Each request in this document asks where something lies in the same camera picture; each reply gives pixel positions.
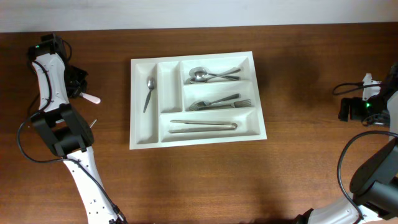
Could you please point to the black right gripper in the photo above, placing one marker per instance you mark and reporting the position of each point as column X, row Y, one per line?
column 354, row 103

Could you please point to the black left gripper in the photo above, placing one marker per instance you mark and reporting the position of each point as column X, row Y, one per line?
column 82, row 87

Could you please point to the pink plastic knife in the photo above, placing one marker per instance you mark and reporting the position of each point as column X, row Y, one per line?
column 91, row 98

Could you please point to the small metal teaspoon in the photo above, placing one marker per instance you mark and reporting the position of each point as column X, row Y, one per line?
column 92, row 123
column 151, row 83

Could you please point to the metal fork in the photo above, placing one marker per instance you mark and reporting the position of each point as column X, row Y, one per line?
column 236, row 104
column 201, row 103

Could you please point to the large metal spoon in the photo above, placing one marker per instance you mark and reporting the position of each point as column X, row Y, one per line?
column 191, row 79

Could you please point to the metal knife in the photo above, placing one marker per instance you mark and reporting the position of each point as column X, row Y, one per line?
column 214, row 123
column 195, row 130

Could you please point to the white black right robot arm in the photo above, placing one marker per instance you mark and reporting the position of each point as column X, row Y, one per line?
column 372, row 194

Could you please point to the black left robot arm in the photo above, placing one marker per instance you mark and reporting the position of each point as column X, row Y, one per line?
column 64, row 131

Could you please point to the metal spoon in tray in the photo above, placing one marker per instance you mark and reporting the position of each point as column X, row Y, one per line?
column 200, row 76

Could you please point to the white plastic cutlery tray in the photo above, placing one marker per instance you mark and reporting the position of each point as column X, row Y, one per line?
column 171, row 98

